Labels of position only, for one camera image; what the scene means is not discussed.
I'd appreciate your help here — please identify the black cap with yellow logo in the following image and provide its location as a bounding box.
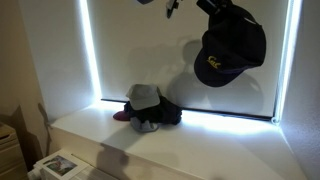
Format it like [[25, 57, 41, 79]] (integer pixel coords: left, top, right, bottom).
[[193, 3, 268, 89]]

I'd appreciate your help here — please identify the maroon cap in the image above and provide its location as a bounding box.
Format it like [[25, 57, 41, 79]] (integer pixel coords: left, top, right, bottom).
[[112, 109, 132, 122]]

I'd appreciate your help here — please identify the white box with picture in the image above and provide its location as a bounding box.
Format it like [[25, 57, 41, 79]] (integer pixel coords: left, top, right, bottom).
[[32, 149, 90, 180]]

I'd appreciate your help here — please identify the tan drawer cabinet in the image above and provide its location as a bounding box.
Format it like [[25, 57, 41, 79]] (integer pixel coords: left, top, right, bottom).
[[0, 121, 29, 180]]

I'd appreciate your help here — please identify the dark navy cap pile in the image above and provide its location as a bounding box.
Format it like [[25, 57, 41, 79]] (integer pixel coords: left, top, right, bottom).
[[123, 95, 184, 126]]

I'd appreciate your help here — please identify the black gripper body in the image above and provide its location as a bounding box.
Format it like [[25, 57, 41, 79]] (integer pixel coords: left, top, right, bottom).
[[213, 0, 235, 10]]

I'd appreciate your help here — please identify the grey crumpled cap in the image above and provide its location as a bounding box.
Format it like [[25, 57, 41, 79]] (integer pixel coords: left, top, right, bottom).
[[129, 116, 161, 134]]

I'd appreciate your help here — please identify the white roller blind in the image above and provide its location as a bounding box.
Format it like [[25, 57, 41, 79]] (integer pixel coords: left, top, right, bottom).
[[87, 0, 292, 122]]

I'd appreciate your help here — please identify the light grey cap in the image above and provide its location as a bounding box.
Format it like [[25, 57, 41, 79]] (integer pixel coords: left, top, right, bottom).
[[125, 83, 162, 111]]

